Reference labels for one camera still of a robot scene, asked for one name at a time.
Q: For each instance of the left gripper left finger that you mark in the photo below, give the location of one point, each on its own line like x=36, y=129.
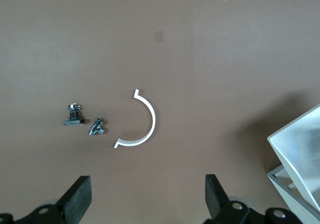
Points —
x=75, y=199

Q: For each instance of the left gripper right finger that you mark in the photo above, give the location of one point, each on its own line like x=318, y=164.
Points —
x=217, y=201

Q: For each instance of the white drawer cabinet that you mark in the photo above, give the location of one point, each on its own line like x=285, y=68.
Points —
x=287, y=199

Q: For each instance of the small metal fitting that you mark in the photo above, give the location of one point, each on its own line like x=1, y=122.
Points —
x=96, y=127

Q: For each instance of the black switch component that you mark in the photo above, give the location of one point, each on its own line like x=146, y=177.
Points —
x=73, y=121

